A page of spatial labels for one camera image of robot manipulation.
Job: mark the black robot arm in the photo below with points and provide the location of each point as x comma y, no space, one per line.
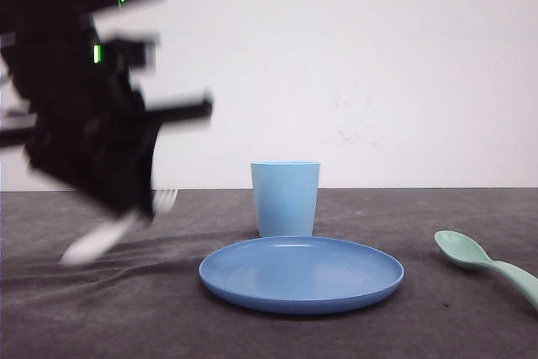
55,20

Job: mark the mint green plastic spoon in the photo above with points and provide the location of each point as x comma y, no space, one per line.
465,252

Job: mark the light blue plastic cup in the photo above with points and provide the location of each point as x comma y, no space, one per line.
285,194

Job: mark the blue plastic plate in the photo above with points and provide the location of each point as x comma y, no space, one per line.
303,275

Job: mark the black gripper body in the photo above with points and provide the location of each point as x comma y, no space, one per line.
86,126

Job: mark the white plastic fork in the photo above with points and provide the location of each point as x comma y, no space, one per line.
97,242

